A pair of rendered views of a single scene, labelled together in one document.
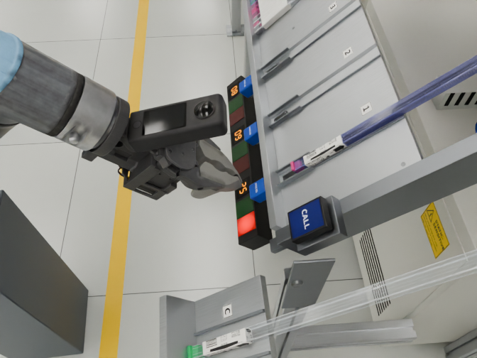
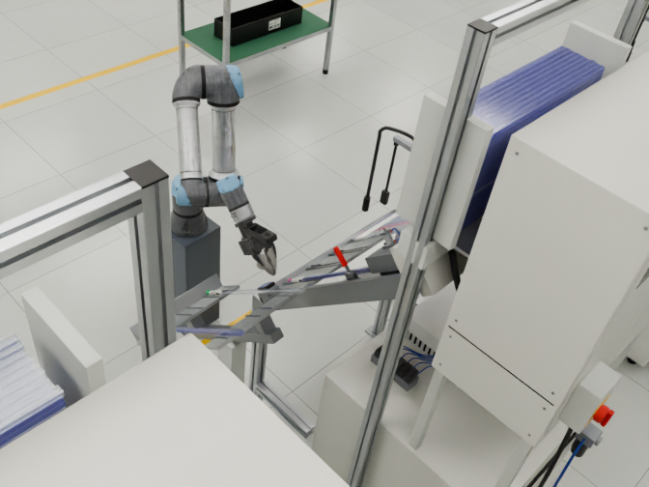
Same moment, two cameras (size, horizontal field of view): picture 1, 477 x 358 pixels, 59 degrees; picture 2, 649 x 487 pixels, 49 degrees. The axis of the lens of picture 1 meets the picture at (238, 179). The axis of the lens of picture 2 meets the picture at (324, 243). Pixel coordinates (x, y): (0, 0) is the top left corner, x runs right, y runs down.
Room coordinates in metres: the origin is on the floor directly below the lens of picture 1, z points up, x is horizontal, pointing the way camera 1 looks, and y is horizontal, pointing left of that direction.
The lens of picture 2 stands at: (-0.79, -1.26, 2.45)
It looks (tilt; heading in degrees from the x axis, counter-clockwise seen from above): 43 degrees down; 43
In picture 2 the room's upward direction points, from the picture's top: 9 degrees clockwise
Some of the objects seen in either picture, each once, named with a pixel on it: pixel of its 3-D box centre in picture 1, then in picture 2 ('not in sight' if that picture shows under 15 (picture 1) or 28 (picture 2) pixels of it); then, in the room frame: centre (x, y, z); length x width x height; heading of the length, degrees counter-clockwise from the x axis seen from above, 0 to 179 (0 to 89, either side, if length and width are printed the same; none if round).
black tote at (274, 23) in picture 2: not in sight; (259, 20); (1.81, 1.99, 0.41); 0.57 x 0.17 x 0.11; 4
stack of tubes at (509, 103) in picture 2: not in sight; (510, 135); (0.56, -0.55, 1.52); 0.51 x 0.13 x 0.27; 4
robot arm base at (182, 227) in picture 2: not in sight; (187, 214); (0.34, 0.52, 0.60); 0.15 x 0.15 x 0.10
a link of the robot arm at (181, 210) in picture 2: not in sight; (189, 191); (0.34, 0.52, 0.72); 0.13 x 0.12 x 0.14; 151
